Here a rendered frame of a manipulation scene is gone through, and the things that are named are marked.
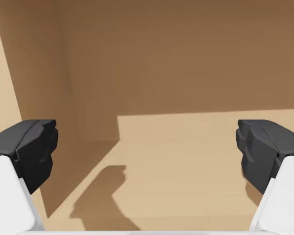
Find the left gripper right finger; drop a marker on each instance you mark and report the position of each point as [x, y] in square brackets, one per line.
[264, 151]

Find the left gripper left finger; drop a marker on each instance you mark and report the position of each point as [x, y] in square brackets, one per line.
[27, 151]

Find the pale wooden shelf unit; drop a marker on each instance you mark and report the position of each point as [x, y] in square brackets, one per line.
[176, 73]

